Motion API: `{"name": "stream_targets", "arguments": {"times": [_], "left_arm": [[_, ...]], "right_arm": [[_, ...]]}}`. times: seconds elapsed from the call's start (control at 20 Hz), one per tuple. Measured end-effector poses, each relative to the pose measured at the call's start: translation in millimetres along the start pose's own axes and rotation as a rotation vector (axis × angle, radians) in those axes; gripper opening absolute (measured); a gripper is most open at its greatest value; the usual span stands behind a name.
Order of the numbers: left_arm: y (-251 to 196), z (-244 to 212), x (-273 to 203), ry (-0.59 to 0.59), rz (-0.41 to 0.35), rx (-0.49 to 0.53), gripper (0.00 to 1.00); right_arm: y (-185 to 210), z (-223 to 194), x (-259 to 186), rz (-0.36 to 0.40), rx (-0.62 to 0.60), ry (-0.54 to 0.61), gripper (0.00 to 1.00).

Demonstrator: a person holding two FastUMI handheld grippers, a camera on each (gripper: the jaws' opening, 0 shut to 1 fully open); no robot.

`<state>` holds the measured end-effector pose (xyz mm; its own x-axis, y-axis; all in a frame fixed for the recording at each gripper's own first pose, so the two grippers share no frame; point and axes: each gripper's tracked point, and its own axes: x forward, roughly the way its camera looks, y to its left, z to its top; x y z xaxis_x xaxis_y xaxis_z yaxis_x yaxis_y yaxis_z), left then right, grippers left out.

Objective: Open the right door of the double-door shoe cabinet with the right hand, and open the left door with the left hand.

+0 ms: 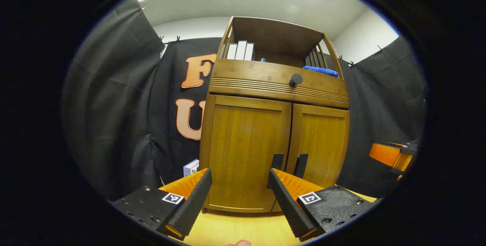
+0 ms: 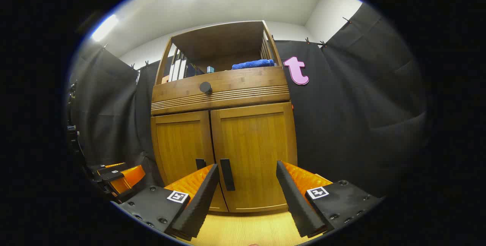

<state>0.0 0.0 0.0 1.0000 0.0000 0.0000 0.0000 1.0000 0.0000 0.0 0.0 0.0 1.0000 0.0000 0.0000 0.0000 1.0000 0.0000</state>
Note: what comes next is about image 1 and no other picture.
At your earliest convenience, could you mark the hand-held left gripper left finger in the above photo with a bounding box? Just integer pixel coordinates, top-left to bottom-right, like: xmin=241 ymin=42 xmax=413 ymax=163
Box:
xmin=108 ymin=168 xmax=213 ymax=241

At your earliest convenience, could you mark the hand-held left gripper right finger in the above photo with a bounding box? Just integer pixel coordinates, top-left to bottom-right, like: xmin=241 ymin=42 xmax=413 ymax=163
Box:
xmin=267 ymin=168 xmax=378 ymax=243

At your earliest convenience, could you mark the wooden shoe cabinet door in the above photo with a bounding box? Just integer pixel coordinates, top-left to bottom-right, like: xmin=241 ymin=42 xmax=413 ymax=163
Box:
xmin=200 ymin=94 xmax=293 ymax=213
xmin=285 ymin=103 xmax=350 ymax=189

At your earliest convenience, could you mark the wooden shoe cabinet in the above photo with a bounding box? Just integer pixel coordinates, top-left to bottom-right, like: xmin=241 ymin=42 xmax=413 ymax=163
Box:
xmin=199 ymin=16 xmax=350 ymax=214

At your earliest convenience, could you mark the small white box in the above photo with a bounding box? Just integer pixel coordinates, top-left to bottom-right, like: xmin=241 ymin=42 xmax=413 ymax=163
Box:
xmin=183 ymin=159 xmax=200 ymax=177

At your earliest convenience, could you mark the blue towel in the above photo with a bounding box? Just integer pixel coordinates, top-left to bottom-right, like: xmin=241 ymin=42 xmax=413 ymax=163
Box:
xmin=303 ymin=66 xmax=339 ymax=78

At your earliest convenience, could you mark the wooden drawer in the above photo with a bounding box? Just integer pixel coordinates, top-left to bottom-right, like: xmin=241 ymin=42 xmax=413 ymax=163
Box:
xmin=208 ymin=59 xmax=350 ymax=109

